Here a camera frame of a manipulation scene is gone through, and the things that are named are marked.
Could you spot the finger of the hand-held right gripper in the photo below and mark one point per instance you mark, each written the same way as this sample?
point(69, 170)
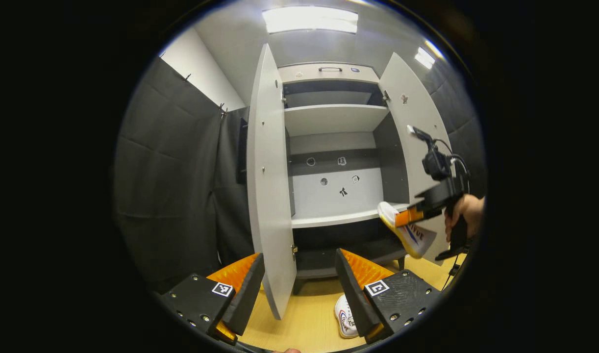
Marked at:
point(408, 216)

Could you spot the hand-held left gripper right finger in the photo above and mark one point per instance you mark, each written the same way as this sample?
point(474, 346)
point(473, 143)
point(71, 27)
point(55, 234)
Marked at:
point(353, 299)

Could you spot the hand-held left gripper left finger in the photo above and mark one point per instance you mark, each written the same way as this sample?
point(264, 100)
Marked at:
point(245, 299)

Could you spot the white shoe yellow sole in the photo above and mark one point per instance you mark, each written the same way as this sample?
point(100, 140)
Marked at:
point(344, 318)
point(412, 240)

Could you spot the grey shoe cabinet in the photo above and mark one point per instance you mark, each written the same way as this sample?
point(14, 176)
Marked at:
point(329, 120)

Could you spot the grey cabinet drawer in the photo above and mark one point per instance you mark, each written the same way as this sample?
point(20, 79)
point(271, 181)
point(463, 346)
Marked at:
point(338, 76)

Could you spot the small ceiling light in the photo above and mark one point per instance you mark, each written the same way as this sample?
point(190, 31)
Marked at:
point(424, 58)

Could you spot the large ceiling light panel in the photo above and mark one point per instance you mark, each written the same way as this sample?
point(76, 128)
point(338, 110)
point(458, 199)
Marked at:
point(309, 19)

